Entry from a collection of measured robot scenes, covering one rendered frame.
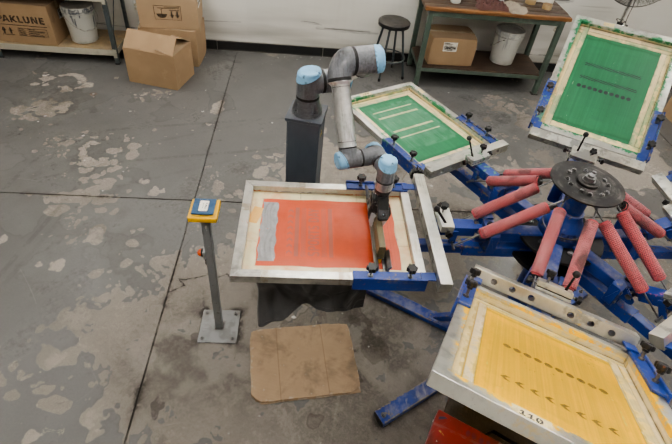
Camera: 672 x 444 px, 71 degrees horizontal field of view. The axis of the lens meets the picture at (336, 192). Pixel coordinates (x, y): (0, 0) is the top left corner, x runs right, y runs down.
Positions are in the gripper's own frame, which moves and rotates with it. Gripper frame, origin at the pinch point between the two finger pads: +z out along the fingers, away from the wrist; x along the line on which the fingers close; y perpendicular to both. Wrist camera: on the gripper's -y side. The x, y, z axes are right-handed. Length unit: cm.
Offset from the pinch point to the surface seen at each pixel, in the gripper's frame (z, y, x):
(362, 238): 5.3, -3.3, 5.9
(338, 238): 5.3, -3.8, 16.7
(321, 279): 2.3, -29.2, 24.6
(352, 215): 5.3, 11.2, 9.6
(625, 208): -24, -8, -100
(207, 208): 4, 10, 76
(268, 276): 2, -29, 45
